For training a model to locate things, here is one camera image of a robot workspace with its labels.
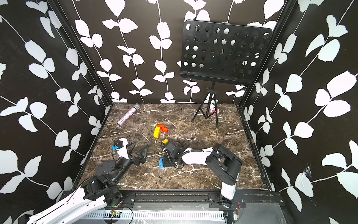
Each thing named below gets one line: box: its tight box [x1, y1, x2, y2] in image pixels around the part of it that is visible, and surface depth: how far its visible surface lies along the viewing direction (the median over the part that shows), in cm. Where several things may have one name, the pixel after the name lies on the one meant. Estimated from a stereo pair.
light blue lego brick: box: [158, 157, 165, 169], surface depth 87 cm
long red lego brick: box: [156, 124, 169, 133], surface depth 104 cm
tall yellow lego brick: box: [153, 126, 161, 138], surface depth 102 cm
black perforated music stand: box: [179, 19, 273, 127], surface depth 65 cm
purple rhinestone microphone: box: [116, 103, 141, 126], surface depth 113 cm
